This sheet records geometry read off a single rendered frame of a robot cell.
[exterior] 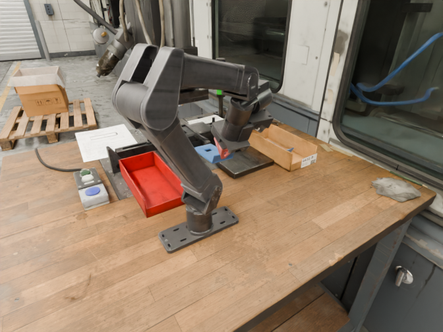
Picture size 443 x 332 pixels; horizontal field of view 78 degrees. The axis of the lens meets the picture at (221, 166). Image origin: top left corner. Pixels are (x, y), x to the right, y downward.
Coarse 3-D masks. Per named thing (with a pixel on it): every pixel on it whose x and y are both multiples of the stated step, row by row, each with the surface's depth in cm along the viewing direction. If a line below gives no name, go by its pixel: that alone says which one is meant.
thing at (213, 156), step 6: (210, 144) 91; (198, 150) 87; (204, 150) 87; (216, 150) 86; (204, 156) 82; (210, 156) 82; (216, 156) 77; (228, 156) 80; (210, 162) 79; (216, 162) 79
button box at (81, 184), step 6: (36, 150) 104; (42, 162) 96; (54, 168) 93; (78, 168) 92; (90, 168) 89; (78, 174) 85; (90, 174) 85; (96, 174) 85; (78, 180) 82; (90, 180) 82; (96, 180) 82; (78, 186) 79; (84, 186) 80; (90, 186) 81
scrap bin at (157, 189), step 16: (128, 160) 89; (144, 160) 92; (160, 160) 87; (128, 176) 79; (144, 176) 89; (160, 176) 89; (176, 176) 79; (144, 192) 81; (160, 192) 81; (176, 192) 81; (144, 208) 71; (160, 208) 73
